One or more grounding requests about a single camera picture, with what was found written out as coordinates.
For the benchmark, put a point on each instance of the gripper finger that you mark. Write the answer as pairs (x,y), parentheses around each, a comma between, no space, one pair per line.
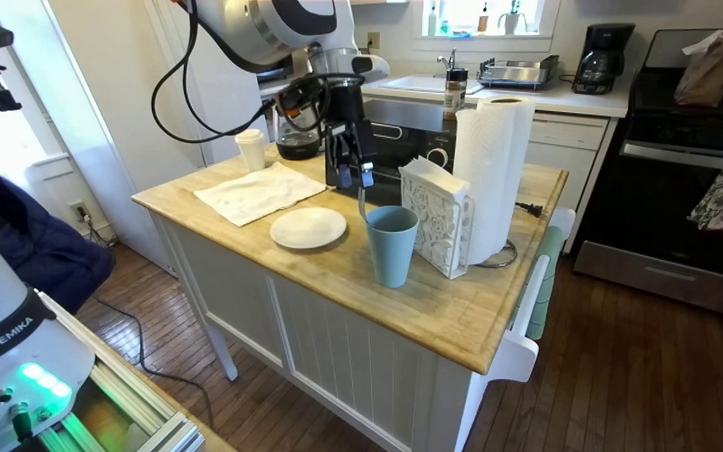
(368,172)
(344,176)

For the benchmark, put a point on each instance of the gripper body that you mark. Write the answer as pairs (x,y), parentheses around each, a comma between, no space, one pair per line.
(346,103)

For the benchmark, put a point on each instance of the metal spoon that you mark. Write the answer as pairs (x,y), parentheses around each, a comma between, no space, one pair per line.
(363,202)

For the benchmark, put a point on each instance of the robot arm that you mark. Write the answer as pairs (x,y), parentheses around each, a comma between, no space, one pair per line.
(242,25)

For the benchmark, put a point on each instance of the toaster oven door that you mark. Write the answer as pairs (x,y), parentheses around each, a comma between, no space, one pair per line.
(399,157)

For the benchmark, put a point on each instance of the black toaster oven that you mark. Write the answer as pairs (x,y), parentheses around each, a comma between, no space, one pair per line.
(412,135)

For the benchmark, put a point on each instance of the glass coffee carafe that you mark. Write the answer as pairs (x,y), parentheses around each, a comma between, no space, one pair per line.
(297,141)

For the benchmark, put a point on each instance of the white round plate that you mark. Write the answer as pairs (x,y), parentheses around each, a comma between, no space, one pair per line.
(308,227)

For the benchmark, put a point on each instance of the stack of white napkins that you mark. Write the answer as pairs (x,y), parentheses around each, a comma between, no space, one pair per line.
(433,174)

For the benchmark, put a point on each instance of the toaster oven knob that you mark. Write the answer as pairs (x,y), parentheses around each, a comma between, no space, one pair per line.
(438,157)

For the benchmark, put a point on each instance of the blue plastic cup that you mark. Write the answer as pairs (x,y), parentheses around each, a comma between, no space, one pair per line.
(393,251)

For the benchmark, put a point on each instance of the white kitchen sink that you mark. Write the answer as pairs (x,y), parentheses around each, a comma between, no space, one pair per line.
(427,83)

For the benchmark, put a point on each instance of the white cloth napkin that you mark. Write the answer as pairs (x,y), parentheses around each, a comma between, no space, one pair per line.
(258,191)

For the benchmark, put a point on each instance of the white ornate napkin holder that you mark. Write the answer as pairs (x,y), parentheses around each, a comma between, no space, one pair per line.
(437,229)

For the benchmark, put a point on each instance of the white paper cup with lid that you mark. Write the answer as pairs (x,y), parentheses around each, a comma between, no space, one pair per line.
(251,150)

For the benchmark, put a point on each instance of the spice bottle with black lid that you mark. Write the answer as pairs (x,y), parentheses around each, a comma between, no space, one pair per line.
(455,94)

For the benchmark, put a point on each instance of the chrome tap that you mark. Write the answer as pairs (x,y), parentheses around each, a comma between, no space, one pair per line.
(448,60)

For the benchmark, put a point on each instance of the clear soap bottle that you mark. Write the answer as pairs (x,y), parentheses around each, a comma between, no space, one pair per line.
(432,22)

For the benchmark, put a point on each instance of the paper towel roll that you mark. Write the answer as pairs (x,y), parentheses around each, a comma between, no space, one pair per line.
(493,169)

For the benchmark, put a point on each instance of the window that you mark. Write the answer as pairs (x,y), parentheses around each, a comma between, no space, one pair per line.
(462,12)

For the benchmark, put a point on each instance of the brown bottle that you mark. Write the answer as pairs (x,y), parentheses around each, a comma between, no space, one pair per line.
(483,20)

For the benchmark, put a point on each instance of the metal dish rack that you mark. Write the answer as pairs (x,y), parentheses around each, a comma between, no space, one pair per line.
(517,72)

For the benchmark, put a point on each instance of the white vase with plant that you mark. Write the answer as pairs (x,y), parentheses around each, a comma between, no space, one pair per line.
(511,22)

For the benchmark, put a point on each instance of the white cabinet door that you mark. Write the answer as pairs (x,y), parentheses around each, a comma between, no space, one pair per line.
(559,169)

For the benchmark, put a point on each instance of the white cabinet drawer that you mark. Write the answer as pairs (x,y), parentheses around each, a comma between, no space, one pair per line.
(568,134)

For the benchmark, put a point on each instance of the green hanging towel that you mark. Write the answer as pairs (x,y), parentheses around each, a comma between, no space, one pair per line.
(546,276)

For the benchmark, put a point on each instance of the black coffee maker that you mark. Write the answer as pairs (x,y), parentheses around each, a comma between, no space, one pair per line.
(600,59)

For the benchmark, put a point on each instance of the stove oven door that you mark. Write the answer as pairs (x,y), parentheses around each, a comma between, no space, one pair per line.
(650,207)

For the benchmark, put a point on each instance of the black and steel stove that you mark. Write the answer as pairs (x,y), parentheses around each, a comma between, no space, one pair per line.
(669,188)

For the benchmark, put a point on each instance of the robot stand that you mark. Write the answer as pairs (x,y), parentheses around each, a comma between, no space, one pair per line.
(142,408)

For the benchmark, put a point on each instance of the stove bottom drawer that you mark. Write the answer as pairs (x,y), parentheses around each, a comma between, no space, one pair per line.
(669,279)

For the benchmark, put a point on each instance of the dark blue jacket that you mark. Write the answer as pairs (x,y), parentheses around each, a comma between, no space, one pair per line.
(29,238)

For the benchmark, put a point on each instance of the brown paper bag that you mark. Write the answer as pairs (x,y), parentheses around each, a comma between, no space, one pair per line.
(710,72)

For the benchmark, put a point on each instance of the wall socket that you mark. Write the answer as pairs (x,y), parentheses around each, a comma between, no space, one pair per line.
(79,210)
(373,40)

